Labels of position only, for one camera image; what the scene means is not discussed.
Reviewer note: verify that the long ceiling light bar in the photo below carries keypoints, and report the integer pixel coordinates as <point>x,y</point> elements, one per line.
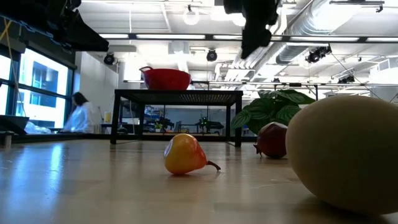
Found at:
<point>171,36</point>

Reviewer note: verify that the silver ventilation duct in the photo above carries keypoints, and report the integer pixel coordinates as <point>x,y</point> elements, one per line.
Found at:
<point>311,18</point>

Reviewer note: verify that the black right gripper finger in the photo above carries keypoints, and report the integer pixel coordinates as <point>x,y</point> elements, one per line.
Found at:
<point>252,34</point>
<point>266,31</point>

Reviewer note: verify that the green artificial leafy plant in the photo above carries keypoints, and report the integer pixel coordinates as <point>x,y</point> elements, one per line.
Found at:
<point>280,109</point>

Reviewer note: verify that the small yellow orange pear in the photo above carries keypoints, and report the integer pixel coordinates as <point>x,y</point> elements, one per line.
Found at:
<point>183,154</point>

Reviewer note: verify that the olive green kiwi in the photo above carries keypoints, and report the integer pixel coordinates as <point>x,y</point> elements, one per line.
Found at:
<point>342,149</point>

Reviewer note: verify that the red plastic colander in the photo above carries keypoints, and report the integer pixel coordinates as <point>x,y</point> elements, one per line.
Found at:
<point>164,79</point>

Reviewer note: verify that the black ceiling spotlight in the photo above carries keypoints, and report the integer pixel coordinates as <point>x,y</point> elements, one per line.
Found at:
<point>211,55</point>
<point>109,58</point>
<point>315,55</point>

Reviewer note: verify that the red pomegranate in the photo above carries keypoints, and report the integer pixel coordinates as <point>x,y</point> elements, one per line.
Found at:
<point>272,140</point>

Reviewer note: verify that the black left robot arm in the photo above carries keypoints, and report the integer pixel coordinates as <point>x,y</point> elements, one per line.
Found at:
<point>62,25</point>

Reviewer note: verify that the black perforated metal shelf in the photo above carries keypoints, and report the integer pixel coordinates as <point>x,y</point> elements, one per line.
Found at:
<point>186,93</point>

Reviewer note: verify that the person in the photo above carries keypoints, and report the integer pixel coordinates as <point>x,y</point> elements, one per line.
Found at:
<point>81,118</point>

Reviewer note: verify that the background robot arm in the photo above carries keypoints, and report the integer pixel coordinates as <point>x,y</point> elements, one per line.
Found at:
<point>206,124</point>
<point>163,123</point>

